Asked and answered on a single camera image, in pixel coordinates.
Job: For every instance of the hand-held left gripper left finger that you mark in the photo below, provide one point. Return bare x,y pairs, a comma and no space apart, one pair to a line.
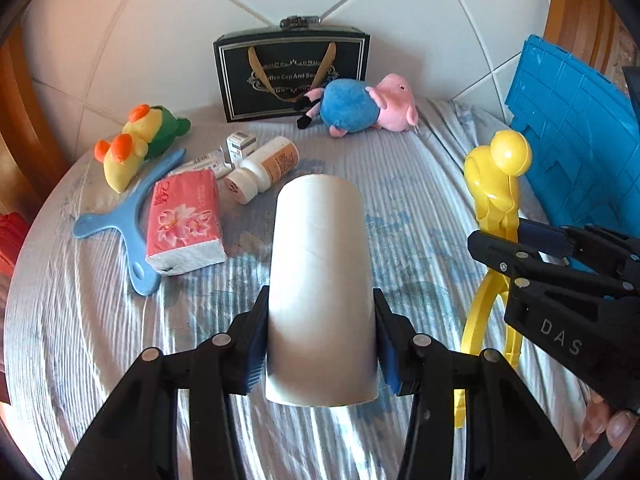
255,355

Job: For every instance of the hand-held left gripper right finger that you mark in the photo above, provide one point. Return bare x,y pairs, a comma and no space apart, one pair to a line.
388,355

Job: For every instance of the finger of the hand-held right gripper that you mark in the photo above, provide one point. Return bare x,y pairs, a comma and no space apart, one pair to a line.
545,240
505,252

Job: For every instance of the yellow plastic tongs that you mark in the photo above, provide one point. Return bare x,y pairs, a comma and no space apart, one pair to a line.
495,170

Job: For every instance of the white paper roll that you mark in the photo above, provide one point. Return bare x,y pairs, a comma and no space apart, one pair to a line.
320,270

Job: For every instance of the plastic-wrapped tissue pack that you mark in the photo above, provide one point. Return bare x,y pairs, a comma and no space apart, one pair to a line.
182,220

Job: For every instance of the pink and blue pig plush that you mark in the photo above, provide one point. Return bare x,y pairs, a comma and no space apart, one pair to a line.
350,105

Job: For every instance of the person's right hand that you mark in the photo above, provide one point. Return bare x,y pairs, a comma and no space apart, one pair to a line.
617,425

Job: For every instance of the blue plastic crate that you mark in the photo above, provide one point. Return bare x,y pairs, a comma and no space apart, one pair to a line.
575,125

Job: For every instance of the small white pill bottle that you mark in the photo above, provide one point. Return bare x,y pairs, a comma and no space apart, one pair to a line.
242,186

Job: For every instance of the blue plastic boomerang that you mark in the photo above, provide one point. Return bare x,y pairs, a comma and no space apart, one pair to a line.
125,210

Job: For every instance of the large white pill bottle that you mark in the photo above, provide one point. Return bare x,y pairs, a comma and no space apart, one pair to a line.
272,160

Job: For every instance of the small white medicine box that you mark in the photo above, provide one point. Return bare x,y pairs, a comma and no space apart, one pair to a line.
241,147

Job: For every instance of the yellow and green duck plush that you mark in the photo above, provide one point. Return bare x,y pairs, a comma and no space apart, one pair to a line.
122,167

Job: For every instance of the red ribbed object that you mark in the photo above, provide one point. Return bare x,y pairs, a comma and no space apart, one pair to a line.
11,245

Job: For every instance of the black gift bag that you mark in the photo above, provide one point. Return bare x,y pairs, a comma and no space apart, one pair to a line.
235,75

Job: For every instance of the white padded headboard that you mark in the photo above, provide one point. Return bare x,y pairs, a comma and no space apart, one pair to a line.
150,35

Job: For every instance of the wooden bed frame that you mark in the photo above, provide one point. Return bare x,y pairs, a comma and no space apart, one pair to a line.
575,15
25,125

